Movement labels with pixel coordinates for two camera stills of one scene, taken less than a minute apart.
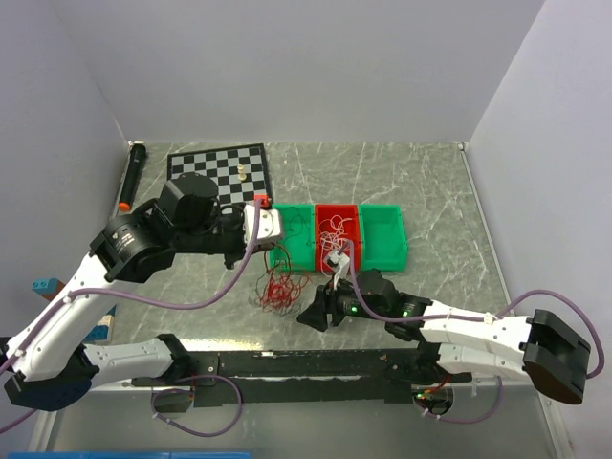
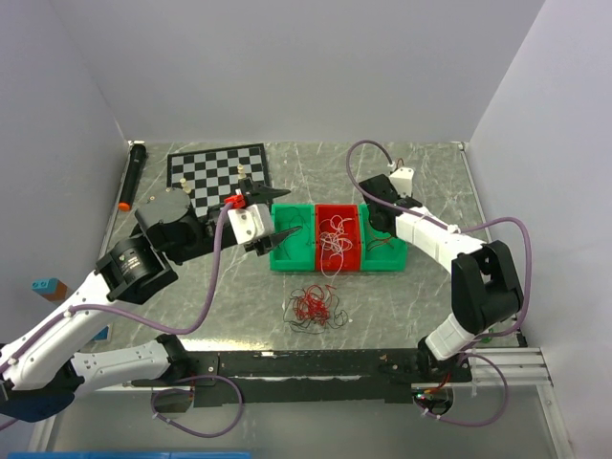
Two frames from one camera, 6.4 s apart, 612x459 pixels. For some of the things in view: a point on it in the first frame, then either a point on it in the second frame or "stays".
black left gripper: (230, 258) -> (257, 191)
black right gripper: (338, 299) -> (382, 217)
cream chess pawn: (241, 176) stays
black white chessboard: (240, 173) stays
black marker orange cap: (137, 154) stays
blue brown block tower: (48, 288) stays
